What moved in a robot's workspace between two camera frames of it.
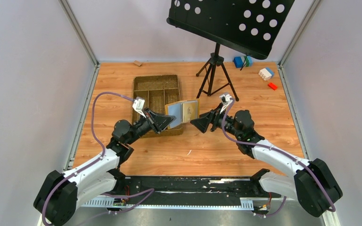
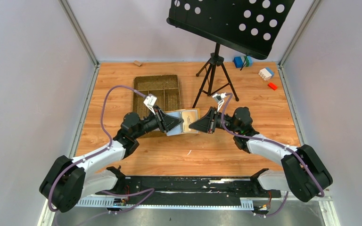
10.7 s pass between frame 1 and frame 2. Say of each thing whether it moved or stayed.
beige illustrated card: moved
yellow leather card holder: moved
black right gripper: stayed
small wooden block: stayed
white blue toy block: stayed
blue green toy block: stayed
